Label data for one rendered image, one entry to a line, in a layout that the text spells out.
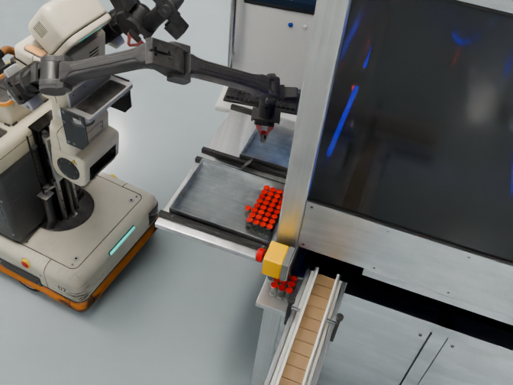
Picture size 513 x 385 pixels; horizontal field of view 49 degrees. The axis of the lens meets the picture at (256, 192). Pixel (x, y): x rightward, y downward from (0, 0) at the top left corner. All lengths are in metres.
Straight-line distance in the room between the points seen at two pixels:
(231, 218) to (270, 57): 0.89
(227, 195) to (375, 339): 0.67
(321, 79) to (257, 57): 1.27
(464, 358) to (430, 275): 0.37
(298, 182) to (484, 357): 0.79
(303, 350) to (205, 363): 1.06
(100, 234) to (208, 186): 0.81
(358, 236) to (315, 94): 0.44
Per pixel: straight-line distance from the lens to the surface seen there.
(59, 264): 2.52
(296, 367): 1.50
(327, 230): 1.52
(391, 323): 1.78
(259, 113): 1.97
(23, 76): 1.86
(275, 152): 2.07
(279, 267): 1.55
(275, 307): 1.64
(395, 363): 1.95
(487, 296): 1.61
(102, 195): 2.76
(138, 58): 1.60
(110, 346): 2.59
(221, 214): 1.84
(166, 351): 2.56
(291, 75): 2.50
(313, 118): 1.29
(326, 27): 1.17
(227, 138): 2.11
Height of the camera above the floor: 2.25
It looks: 46 degrees down
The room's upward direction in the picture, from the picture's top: 7 degrees clockwise
